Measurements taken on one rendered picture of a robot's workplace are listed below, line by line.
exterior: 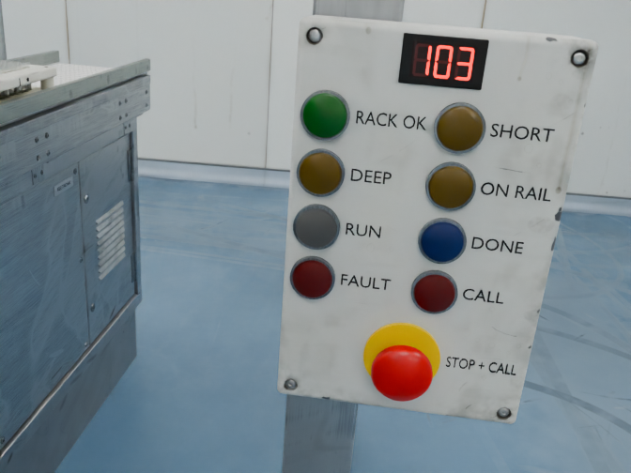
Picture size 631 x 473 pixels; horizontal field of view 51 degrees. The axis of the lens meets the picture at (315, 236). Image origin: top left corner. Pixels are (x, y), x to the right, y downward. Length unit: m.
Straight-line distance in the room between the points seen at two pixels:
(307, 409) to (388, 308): 0.16
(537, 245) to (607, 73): 3.81
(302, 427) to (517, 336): 0.21
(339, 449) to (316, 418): 0.04
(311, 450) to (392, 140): 0.30
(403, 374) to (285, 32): 3.58
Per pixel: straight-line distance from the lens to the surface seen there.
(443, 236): 0.42
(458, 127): 0.40
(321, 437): 0.58
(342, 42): 0.40
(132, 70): 1.87
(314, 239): 0.42
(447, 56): 0.40
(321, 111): 0.40
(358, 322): 0.45
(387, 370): 0.44
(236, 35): 3.98
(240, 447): 1.94
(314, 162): 0.41
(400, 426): 2.06
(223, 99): 4.05
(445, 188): 0.41
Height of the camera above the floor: 1.23
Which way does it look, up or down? 22 degrees down
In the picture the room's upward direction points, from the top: 4 degrees clockwise
